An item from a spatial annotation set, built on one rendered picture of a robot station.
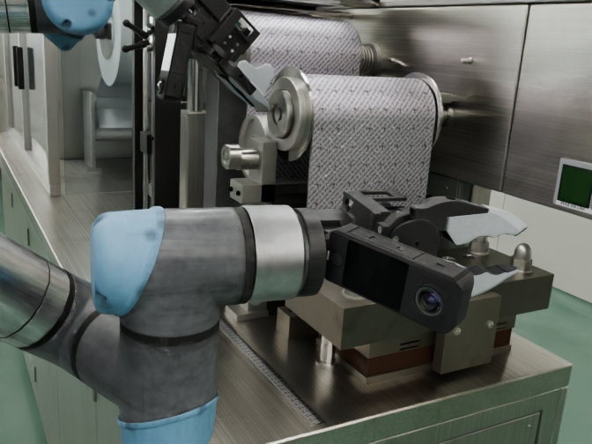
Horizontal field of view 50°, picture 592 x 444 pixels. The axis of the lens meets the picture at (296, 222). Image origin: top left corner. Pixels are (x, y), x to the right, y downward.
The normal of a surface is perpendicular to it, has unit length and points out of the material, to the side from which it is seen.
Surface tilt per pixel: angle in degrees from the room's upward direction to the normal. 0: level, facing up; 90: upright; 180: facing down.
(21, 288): 74
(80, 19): 89
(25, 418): 0
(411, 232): 95
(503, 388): 90
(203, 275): 90
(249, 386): 0
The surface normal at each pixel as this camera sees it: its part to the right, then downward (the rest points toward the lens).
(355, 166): 0.47, 0.26
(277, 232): 0.32, -0.40
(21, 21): 0.26, 0.87
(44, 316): 0.72, 0.29
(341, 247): -0.62, 0.24
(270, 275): 0.33, 0.42
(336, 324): -0.88, 0.07
